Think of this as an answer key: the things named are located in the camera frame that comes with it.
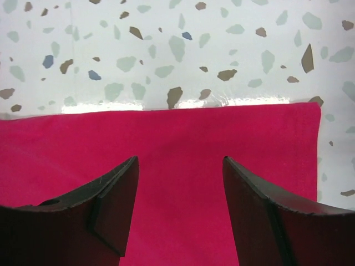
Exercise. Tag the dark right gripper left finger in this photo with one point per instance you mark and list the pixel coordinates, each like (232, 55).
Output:
(89, 225)

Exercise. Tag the magenta t shirt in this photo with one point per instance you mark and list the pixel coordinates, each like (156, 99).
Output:
(180, 213)

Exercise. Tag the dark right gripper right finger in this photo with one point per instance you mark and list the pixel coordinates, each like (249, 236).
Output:
(272, 226)

